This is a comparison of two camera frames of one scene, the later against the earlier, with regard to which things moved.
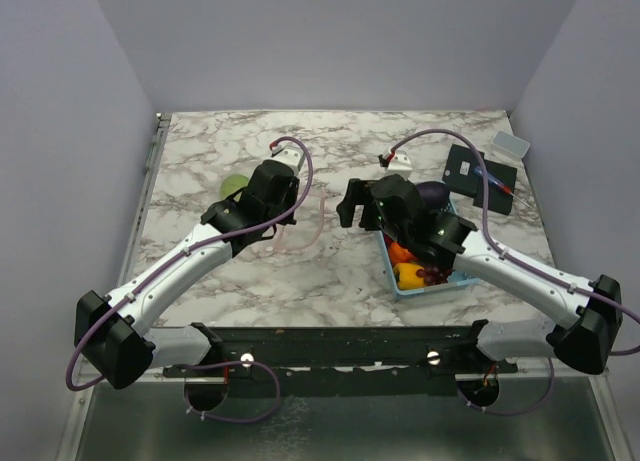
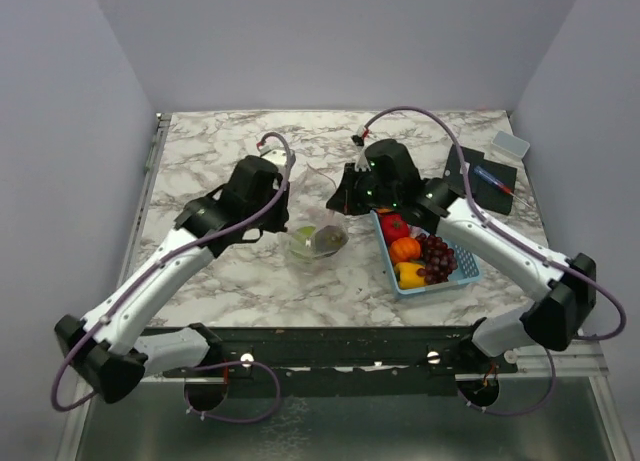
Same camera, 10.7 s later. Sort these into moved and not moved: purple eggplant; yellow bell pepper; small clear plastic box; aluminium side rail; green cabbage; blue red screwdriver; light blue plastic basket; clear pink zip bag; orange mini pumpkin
Moved: clear pink zip bag; purple eggplant; green cabbage
Not moved: yellow bell pepper; orange mini pumpkin; aluminium side rail; light blue plastic basket; small clear plastic box; blue red screwdriver
